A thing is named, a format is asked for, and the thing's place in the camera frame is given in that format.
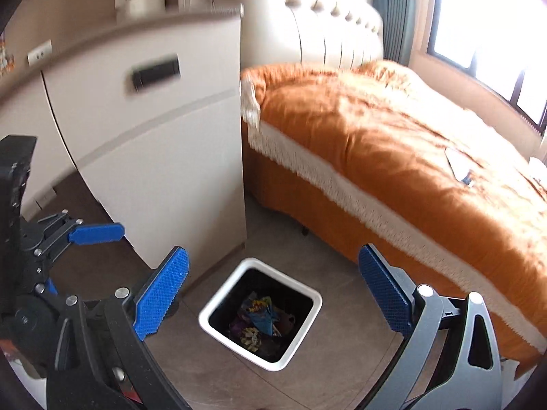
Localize blue snack bag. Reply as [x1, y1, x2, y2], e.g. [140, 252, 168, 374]
[242, 295, 296, 337]

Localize dark framed window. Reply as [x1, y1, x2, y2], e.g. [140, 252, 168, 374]
[427, 0, 546, 133]

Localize black drawer handle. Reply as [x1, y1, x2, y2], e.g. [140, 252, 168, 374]
[131, 56, 181, 92]

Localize white bedside cabinet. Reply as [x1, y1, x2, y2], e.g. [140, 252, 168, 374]
[1, 5, 246, 282]

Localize colourful cartoon stickers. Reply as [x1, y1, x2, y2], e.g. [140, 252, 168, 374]
[0, 34, 15, 78]

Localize white padded headboard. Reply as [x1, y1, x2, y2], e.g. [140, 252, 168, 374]
[241, 0, 384, 69]

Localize white tissue box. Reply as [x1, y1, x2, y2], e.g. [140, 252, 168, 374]
[116, 0, 166, 22]

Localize green snack wrapper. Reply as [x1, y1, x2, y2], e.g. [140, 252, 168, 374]
[231, 326, 262, 354]

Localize teal left curtain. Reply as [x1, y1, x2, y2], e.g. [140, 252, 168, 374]
[373, 0, 416, 66]

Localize white trash bin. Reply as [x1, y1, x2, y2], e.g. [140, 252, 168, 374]
[198, 257, 323, 372]

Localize orange bed cover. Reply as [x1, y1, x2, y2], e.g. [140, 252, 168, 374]
[241, 60, 546, 372]

